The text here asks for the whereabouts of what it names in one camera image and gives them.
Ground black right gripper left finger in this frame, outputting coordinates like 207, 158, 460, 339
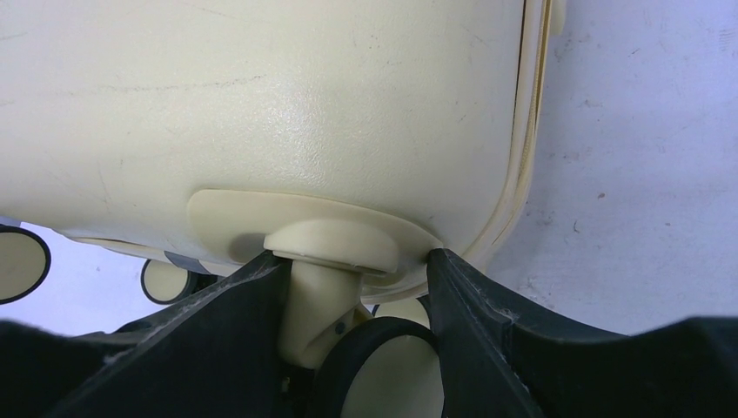
1, 252, 292, 417

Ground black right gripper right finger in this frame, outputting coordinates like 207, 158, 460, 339
426, 249, 737, 417

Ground yellow suitcase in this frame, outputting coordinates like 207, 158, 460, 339
1, 1, 567, 417

